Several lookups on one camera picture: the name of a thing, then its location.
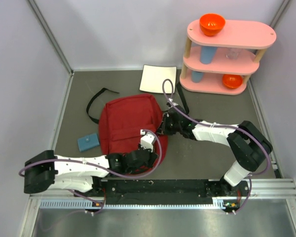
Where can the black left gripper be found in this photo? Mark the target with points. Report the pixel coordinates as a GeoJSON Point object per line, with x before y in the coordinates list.
{"type": "Point", "coordinates": [153, 157]}

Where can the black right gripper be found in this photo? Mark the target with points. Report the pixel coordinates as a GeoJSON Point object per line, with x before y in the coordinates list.
{"type": "Point", "coordinates": [163, 129]}

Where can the red student backpack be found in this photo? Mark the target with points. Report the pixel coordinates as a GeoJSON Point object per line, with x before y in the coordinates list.
{"type": "Point", "coordinates": [121, 121]}

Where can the blue snap wallet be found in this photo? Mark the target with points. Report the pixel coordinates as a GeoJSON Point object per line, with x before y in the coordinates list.
{"type": "Point", "coordinates": [88, 142]}

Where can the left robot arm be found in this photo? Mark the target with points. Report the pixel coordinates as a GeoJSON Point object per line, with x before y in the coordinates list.
{"type": "Point", "coordinates": [47, 171]}

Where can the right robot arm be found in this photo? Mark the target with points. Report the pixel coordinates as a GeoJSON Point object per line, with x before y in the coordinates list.
{"type": "Point", "coordinates": [247, 143]}

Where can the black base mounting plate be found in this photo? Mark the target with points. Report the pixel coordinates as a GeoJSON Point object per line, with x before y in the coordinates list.
{"type": "Point", "coordinates": [155, 192]}

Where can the blue cup bottom shelf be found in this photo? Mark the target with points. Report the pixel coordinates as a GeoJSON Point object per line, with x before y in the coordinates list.
{"type": "Point", "coordinates": [196, 77]}

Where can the blue cup shelf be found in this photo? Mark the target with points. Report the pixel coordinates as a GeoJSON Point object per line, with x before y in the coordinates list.
{"type": "Point", "coordinates": [196, 77]}
{"type": "Point", "coordinates": [207, 53]}

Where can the orange bowl bottom shelf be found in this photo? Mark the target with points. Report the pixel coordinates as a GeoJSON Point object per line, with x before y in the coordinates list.
{"type": "Point", "coordinates": [232, 81]}

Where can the orange bowl shelf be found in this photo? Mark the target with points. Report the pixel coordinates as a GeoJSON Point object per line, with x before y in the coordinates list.
{"type": "Point", "coordinates": [211, 24]}
{"type": "Point", "coordinates": [232, 81]}

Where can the pink three-tier shelf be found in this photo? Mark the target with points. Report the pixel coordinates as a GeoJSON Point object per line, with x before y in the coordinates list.
{"type": "Point", "coordinates": [223, 64]}

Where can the blue cup middle shelf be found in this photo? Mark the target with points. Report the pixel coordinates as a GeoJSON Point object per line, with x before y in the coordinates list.
{"type": "Point", "coordinates": [207, 53]}

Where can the clear glass cup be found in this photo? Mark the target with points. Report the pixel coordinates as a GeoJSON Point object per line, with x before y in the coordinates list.
{"type": "Point", "coordinates": [233, 53]}

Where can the orange bowl top shelf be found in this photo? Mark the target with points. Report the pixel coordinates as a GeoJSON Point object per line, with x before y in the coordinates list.
{"type": "Point", "coordinates": [211, 24]}

